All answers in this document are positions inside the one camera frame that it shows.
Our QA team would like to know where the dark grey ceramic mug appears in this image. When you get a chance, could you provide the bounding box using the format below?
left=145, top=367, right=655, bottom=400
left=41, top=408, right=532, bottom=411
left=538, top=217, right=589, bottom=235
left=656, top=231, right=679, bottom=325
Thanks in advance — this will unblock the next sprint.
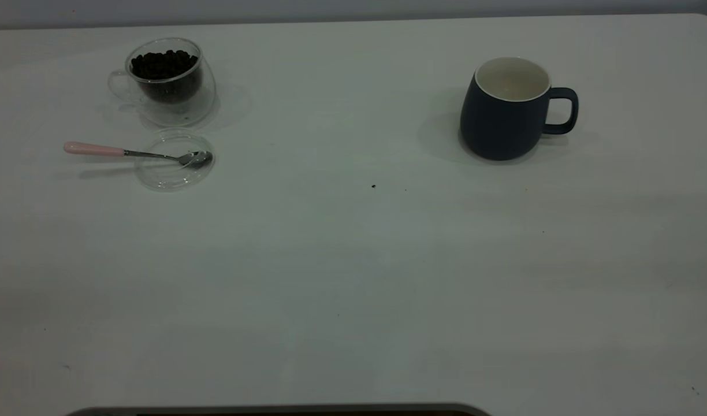
left=459, top=56, right=579, bottom=162

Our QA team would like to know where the pink-handled metal spoon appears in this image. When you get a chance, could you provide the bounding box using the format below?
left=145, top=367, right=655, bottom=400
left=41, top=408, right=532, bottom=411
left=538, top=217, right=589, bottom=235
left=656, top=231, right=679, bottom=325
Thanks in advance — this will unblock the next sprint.
left=64, top=141, right=214, bottom=170

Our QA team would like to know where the clear round glass lid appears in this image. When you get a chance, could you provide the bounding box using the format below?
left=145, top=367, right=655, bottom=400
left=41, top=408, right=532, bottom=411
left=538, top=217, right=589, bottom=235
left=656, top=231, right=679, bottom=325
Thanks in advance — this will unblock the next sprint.
left=135, top=128, right=217, bottom=192

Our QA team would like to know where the dark coffee beans pile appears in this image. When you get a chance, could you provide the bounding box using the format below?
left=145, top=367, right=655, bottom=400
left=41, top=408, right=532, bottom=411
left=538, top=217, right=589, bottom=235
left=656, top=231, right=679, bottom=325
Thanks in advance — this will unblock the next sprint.
left=131, top=50, right=204, bottom=105

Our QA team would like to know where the clear double-wall glass cup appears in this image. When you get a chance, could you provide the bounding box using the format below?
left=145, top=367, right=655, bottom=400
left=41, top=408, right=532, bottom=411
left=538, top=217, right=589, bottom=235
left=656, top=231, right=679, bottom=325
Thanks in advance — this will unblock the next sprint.
left=107, top=38, right=217, bottom=128

